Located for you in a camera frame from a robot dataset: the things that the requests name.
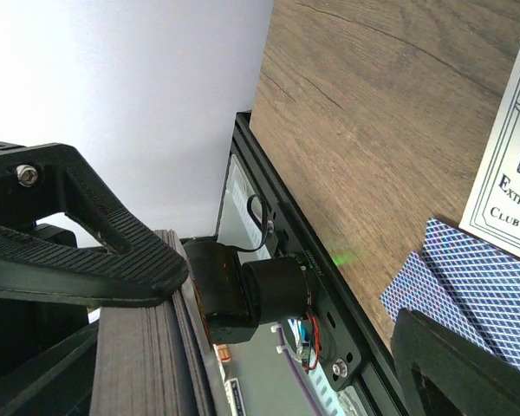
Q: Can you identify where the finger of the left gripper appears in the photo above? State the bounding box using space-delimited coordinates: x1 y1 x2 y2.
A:
0 142 188 308

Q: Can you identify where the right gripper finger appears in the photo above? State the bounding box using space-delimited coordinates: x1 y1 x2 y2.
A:
392 309 520 415

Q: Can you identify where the dropped blue card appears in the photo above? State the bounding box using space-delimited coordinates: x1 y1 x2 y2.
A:
421 218 520 370
380 252 492 353

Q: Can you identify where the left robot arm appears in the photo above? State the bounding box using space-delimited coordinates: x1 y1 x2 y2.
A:
0 142 315 344

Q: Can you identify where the white playing card box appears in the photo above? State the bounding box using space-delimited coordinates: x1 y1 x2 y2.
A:
458 25 520 261

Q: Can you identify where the black aluminium front rail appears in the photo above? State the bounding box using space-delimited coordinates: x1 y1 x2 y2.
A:
231 113 407 415

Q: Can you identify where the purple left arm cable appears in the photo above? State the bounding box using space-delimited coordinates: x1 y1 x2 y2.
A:
276 324 322 416

